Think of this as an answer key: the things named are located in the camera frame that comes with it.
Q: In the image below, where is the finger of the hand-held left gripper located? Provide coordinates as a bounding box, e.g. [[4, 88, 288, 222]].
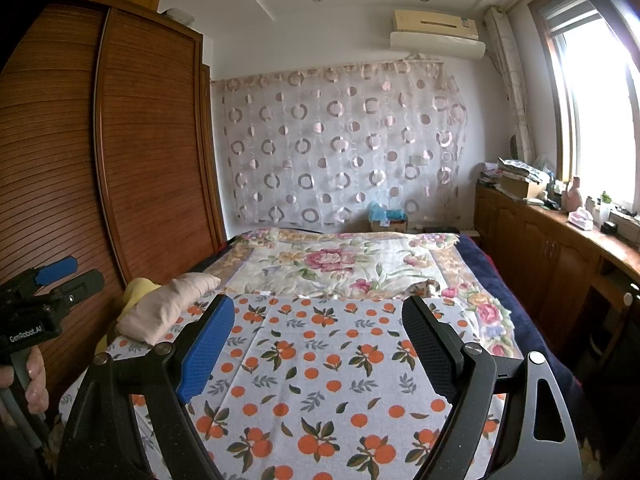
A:
[[50, 269, 106, 306], [34, 256, 79, 286]]

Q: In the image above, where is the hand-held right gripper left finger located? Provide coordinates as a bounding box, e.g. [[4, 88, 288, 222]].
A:
[[55, 294, 236, 480]]

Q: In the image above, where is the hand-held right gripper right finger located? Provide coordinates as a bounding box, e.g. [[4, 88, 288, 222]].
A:
[[401, 295, 586, 480]]

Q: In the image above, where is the beige printed t-shirt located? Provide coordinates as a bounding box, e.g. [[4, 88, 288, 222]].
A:
[[116, 273, 222, 346]]

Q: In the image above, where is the person's left hand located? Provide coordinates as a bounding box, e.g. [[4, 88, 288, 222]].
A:
[[0, 347, 50, 416]]

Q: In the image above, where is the yellow plush toy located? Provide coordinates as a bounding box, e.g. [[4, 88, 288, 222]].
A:
[[95, 277, 161, 356]]

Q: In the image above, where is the dark blue blanket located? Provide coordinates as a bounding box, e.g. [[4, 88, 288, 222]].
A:
[[457, 232, 586, 411]]

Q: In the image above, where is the orange fruit print bed sheet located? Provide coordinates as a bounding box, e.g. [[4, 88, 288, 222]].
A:
[[57, 295, 506, 480]]

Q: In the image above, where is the floral quilt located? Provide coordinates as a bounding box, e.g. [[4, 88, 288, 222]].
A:
[[200, 227, 526, 361]]

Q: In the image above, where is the blue tissue box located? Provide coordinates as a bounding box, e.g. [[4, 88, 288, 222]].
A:
[[367, 201, 410, 233]]

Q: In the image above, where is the wooden slatted wardrobe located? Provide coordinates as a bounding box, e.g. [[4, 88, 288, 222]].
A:
[[0, 0, 228, 411]]

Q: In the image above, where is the wooden side cabinet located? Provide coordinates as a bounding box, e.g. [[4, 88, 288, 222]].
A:
[[472, 182, 640, 376]]

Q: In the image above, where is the pile of papers and boxes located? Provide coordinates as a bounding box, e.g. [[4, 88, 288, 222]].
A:
[[477, 157, 556, 201]]

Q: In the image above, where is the pink tissue box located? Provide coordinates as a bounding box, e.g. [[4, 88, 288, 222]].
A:
[[567, 207, 595, 231]]

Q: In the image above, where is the sheer circle pattern curtain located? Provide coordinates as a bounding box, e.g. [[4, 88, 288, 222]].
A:
[[210, 60, 468, 233]]

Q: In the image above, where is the floral window drape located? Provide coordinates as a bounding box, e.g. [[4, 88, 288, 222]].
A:
[[484, 6, 536, 161]]

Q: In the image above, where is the window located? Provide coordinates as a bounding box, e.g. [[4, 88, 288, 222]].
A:
[[527, 0, 640, 221]]

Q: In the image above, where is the wall air conditioner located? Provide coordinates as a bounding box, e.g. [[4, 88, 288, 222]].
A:
[[390, 8, 487, 61]]

